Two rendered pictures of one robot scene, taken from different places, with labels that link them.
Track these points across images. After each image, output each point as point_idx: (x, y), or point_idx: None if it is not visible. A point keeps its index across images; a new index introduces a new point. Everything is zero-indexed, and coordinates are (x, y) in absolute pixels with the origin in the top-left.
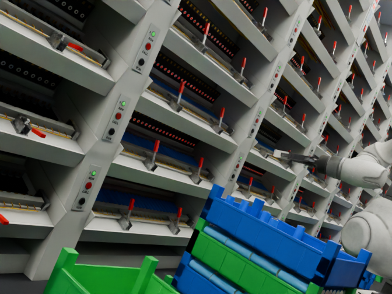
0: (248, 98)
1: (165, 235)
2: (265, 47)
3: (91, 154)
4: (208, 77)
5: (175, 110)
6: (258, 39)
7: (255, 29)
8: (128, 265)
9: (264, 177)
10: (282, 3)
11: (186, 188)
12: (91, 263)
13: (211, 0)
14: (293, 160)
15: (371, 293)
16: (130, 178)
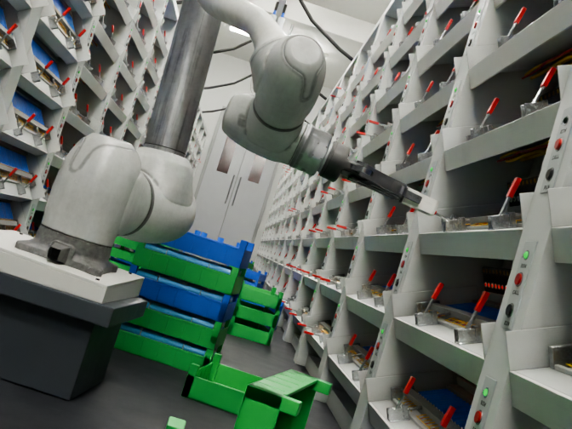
0: (426, 166)
1: (346, 376)
2: (445, 95)
3: (342, 292)
4: None
5: (377, 233)
6: (438, 100)
7: (432, 98)
8: (341, 422)
9: None
10: (468, 31)
11: (368, 312)
12: (334, 405)
13: (412, 127)
14: (387, 194)
15: (117, 267)
16: (352, 309)
